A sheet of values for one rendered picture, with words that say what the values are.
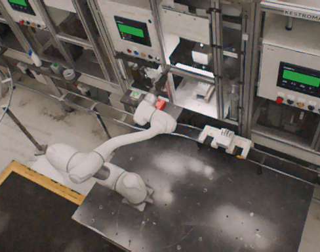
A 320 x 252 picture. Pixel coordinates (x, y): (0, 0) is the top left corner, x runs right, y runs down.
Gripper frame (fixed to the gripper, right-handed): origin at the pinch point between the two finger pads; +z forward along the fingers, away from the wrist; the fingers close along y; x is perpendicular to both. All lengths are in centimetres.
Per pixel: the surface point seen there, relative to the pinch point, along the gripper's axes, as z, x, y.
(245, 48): 25, -51, 17
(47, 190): -145, 110, -81
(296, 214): -45, -104, -68
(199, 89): 3.1, -5.5, -44.8
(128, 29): 9.9, 26.2, 23.4
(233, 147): -25, -49, -53
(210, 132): -23, -28, -51
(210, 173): -50, -39, -61
